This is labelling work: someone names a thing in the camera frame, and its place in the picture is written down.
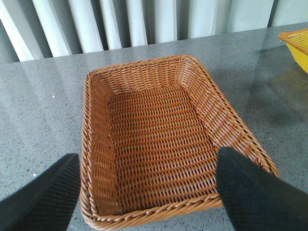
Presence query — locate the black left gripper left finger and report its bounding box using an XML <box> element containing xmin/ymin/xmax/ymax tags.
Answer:
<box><xmin>0</xmin><ymin>154</ymin><xmax>80</xmax><ymax>231</ymax></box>

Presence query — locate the white pleated curtain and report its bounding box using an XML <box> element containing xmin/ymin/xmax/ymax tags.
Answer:
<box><xmin>0</xmin><ymin>0</ymin><xmax>308</xmax><ymax>64</ymax></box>

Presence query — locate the yellow woven basket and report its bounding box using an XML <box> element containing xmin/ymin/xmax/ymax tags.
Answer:
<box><xmin>278</xmin><ymin>29</ymin><xmax>308</xmax><ymax>73</ymax></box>

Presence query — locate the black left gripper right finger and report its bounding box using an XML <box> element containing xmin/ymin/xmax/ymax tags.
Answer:
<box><xmin>216</xmin><ymin>147</ymin><xmax>308</xmax><ymax>231</ymax></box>

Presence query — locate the brown wicker basket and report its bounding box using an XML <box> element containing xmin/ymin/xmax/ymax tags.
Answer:
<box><xmin>80</xmin><ymin>55</ymin><xmax>278</xmax><ymax>231</ymax></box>

